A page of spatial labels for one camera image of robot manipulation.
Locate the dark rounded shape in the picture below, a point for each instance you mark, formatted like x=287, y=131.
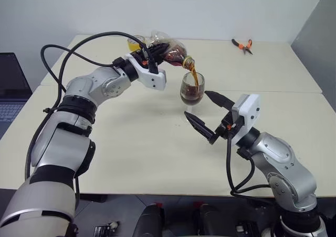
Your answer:
x=151, y=221
x=212, y=221

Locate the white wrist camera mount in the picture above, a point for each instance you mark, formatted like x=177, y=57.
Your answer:
x=155, y=77
x=249, y=111

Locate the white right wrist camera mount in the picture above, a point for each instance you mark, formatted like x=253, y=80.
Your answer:
x=249, y=111

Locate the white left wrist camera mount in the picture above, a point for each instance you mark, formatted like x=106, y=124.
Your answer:
x=155, y=77

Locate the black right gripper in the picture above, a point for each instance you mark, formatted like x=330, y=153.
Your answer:
x=227, y=125

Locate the dark open laptop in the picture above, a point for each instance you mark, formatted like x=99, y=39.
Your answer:
x=11, y=85

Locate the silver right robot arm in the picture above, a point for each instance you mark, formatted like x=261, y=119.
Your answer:
x=286, y=168

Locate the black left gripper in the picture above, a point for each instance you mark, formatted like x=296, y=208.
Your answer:
x=147, y=54

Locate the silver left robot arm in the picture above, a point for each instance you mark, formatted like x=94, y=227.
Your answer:
x=78, y=90

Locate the clear plastic cola bottle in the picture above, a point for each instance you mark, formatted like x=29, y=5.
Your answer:
x=174, y=54

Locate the clear stemmed wine glass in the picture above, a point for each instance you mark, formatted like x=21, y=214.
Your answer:
x=192, y=90

